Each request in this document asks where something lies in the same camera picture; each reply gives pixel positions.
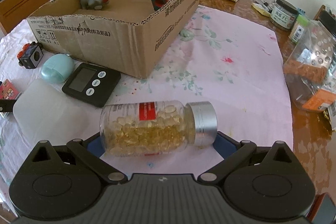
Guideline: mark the glass jar black lid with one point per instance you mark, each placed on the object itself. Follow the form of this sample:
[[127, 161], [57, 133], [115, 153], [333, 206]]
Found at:
[[283, 14]]

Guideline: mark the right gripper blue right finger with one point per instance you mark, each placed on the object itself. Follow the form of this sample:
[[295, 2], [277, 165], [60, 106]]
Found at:
[[225, 145]]

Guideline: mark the pink card pack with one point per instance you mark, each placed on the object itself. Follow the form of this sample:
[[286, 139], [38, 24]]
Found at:
[[8, 91]]

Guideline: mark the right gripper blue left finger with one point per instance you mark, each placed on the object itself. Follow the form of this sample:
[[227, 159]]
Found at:
[[94, 145]]

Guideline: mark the brown cardboard box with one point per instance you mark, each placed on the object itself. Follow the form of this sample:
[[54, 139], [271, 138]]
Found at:
[[126, 35]]

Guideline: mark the black digital timer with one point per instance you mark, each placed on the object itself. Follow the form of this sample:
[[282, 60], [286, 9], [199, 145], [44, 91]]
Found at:
[[91, 84]]

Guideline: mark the light blue oval case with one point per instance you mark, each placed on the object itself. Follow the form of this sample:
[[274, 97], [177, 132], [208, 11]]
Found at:
[[57, 69]]

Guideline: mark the white plastic bottle green label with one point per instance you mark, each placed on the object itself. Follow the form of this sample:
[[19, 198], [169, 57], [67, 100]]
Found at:
[[44, 113]]

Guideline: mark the clear jar of capsules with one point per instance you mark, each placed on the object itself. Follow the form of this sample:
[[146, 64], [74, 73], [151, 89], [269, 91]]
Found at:
[[155, 128]]

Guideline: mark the large clear snack jar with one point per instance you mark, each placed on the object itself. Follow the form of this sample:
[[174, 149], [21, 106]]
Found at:
[[310, 69]]

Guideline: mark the black toy cube orange wheels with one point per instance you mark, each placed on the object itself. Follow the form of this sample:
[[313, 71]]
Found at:
[[30, 55]]

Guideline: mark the pink floral tablecloth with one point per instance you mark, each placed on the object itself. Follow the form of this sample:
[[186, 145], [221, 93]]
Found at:
[[229, 61]]

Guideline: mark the small green label box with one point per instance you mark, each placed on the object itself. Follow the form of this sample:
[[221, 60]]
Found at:
[[299, 28]]

